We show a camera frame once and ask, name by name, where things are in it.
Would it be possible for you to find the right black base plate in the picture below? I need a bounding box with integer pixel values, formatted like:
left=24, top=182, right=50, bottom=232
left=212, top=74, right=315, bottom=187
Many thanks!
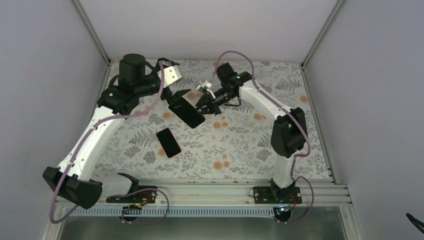
left=252, top=183, right=303, bottom=205

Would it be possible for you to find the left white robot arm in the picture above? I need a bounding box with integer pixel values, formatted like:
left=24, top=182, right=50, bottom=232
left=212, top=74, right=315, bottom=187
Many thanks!
left=42, top=53, right=182, bottom=209

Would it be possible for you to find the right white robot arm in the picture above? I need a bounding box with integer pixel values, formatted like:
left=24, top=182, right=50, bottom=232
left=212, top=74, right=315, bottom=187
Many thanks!
left=195, top=63, right=310, bottom=204

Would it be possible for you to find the aluminium rail frame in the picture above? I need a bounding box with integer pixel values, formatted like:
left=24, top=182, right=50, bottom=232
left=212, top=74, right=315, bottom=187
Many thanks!
left=41, top=179, right=364, bottom=240

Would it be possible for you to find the black phone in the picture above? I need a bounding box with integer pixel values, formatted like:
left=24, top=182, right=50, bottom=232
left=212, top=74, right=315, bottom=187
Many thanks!
left=168, top=97, right=206, bottom=129

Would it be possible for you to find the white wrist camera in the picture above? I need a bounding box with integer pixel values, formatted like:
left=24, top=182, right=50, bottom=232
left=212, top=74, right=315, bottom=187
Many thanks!
left=163, top=65, right=182, bottom=88
left=196, top=80, right=215, bottom=98

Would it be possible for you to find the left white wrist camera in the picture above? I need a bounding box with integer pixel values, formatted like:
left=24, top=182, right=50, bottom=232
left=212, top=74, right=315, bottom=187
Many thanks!
left=163, top=65, right=182, bottom=88

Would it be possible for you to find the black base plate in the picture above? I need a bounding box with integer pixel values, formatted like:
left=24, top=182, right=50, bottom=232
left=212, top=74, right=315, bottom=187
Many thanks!
left=106, top=185, right=157, bottom=204
left=252, top=183, right=303, bottom=205

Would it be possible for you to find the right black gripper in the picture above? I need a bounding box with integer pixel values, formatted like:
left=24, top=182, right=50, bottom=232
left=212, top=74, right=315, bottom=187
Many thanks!
left=192, top=86, right=237, bottom=115

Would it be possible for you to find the floral patterned mat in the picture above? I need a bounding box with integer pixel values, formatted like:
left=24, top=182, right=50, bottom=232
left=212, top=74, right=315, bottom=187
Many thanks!
left=94, top=61, right=330, bottom=180

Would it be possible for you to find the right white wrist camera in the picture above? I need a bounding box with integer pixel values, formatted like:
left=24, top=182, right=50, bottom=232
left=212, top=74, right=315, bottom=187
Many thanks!
left=196, top=80, right=215, bottom=98

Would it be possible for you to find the black object at corner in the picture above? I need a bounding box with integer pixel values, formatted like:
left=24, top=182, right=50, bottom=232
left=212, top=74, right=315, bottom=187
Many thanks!
left=405, top=212, right=424, bottom=234

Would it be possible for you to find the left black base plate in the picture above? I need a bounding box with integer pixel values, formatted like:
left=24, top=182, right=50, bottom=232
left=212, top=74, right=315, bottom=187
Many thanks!
left=106, top=185, right=157, bottom=204

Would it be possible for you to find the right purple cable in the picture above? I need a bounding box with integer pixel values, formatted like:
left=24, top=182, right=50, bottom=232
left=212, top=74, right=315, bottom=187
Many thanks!
left=210, top=50, right=315, bottom=225

